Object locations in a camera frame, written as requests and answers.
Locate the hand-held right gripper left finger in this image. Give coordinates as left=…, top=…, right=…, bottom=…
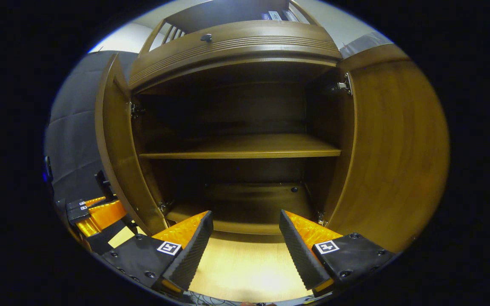
left=100, top=210, right=214, bottom=295

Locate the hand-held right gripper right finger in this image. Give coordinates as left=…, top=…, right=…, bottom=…
left=279, top=209, right=396, bottom=298

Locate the black door handle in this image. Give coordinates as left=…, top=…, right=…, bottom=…
left=95, top=170, right=116, bottom=200

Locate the wooden shoe cabinet door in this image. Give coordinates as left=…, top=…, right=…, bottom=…
left=95, top=53, right=170, bottom=235
left=324, top=42, right=450, bottom=253

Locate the wooden double-door shoe cabinet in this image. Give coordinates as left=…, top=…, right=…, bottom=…
left=128, top=0, right=356, bottom=235

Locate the wooden inner shelf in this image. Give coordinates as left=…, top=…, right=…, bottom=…
left=139, top=133, right=342, bottom=160

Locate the wooden ribbed drawer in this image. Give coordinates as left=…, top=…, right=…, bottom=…
left=129, top=20, right=342, bottom=91

